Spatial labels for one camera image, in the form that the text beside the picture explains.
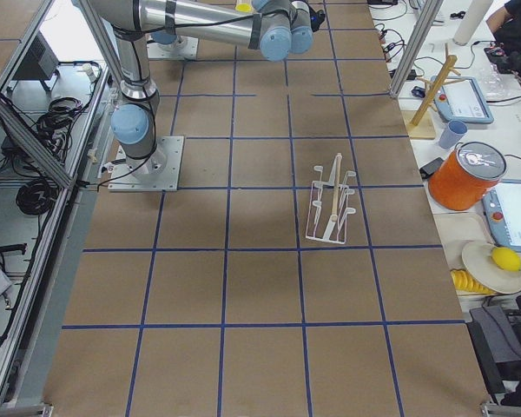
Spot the white wire cup rack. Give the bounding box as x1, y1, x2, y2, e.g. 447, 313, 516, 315
305, 153, 356, 245

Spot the wooden mug tree stand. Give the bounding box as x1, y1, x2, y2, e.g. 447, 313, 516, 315
401, 44, 460, 139

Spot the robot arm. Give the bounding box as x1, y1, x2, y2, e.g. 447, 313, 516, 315
75, 1, 325, 181

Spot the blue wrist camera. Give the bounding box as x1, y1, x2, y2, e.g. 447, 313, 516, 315
309, 7, 326, 32

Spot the teach pendant tablet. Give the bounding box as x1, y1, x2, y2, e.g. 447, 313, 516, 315
433, 76, 494, 124
482, 179, 521, 252

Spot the orange bucket with lid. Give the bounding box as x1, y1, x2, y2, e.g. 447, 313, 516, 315
428, 142, 507, 211

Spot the yellow lemon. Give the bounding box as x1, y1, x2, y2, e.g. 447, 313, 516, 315
491, 247, 521, 272

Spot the yellow plastic cup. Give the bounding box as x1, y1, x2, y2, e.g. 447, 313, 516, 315
234, 0, 253, 13

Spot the blue cup on desk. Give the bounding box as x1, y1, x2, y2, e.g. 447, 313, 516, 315
438, 120, 468, 149

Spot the beige plate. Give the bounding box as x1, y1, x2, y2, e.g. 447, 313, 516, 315
461, 242, 521, 294

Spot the yellow coiled toy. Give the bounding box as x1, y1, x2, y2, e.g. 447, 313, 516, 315
451, 269, 496, 295

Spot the aluminium frame post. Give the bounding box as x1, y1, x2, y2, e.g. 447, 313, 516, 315
389, 0, 443, 98

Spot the black power adapter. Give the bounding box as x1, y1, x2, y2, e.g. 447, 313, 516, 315
419, 157, 445, 181

